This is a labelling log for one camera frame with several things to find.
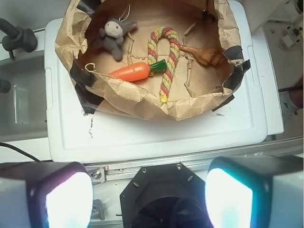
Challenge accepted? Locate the aluminum frame rail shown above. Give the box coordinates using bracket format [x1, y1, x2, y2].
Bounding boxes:
[85, 136, 304, 184]

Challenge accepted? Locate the brown wooden spinning top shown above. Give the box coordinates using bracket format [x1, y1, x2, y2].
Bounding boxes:
[180, 45, 226, 67]

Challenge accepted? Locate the white bracket with screws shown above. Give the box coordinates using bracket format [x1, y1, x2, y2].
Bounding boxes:
[280, 26, 303, 49]

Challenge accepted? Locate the white plastic tray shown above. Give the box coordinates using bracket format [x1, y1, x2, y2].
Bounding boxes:
[45, 0, 268, 163]

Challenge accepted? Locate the crumpled brown paper bag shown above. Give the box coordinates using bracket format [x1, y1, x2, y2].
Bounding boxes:
[55, 0, 250, 121]

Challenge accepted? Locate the dark gray clamp knob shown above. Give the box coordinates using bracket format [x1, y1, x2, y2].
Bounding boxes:
[0, 18, 38, 60]

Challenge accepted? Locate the black cable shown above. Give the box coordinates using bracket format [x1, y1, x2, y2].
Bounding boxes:
[0, 142, 42, 163]

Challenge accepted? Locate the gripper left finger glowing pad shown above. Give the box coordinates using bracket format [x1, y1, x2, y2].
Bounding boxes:
[0, 162, 93, 228]

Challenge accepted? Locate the black octagonal mount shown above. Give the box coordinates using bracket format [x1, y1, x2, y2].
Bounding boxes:
[120, 163, 213, 228]

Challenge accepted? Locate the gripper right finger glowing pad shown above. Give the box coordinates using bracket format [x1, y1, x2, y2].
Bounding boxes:
[205, 155, 304, 228]

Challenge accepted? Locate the multicolor rope candy cane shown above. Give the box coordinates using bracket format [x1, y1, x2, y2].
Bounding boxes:
[148, 26, 181, 103]

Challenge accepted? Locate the gray plush bunny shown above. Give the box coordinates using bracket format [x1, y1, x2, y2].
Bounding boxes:
[91, 19, 138, 61]

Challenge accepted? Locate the orange plastic carrot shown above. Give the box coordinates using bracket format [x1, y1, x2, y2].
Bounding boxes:
[108, 59, 167, 82]

